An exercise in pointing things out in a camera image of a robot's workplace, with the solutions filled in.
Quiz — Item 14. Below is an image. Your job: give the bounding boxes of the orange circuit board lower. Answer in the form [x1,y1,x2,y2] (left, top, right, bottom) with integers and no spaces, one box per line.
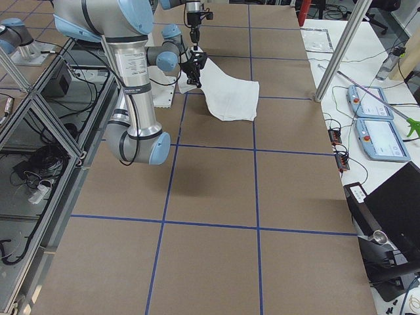
[335,153,350,173]

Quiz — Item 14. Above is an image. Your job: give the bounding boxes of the green-handled reacher grabber tool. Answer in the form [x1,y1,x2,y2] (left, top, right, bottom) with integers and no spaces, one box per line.
[337,70,420,137]

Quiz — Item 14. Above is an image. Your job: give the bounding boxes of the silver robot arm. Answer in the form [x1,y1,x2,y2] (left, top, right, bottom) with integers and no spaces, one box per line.
[159,0,214,51]
[54,1,208,165]

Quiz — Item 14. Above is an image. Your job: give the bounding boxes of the orange circuit board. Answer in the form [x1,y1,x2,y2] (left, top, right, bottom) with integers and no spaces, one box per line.
[328,129,342,145]
[335,153,350,173]

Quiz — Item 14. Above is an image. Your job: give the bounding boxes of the white long-sleeve printed shirt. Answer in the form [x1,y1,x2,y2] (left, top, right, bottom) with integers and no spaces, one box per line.
[177,49,261,123]

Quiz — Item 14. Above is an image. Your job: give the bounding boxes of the blue teach pendant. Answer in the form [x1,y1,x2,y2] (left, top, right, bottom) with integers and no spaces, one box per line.
[346,85,394,120]
[356,118,411,162]

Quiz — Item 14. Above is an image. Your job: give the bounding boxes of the upper blue teach pendant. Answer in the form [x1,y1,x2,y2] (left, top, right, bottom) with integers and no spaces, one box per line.
[346,85,394,120]

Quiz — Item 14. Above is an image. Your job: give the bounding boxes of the lower blue teach pendant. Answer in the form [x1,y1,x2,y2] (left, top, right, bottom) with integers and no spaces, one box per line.
[356,118,411,162]

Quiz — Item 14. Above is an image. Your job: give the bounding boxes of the black laptop computer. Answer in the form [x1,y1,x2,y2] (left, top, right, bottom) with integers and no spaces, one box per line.
[364,161,419,261]

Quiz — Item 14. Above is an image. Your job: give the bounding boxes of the aluminium side frame rail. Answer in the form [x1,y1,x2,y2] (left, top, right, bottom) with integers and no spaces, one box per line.
[1,41,118,314]

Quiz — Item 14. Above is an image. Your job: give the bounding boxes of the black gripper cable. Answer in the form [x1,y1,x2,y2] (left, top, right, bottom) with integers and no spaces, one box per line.
[114,81,145,166]

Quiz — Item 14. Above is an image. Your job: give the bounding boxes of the clear plastic bag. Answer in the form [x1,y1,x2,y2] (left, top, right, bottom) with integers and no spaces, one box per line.
[301,28,334,53]

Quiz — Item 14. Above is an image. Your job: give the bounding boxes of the black box with white label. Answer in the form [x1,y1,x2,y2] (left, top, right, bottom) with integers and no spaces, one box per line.
[343,182,389,245]

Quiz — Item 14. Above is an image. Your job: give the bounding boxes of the orange circuit board upper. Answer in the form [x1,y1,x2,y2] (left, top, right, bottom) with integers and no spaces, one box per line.
[328,129,342,145]

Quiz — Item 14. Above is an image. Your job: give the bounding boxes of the aluminium frame post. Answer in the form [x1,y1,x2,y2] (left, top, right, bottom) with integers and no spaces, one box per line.
[314,0,372,102]

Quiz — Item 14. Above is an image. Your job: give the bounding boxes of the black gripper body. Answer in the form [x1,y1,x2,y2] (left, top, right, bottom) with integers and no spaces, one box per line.
[180,51,207,82]
[186,10,213,43]

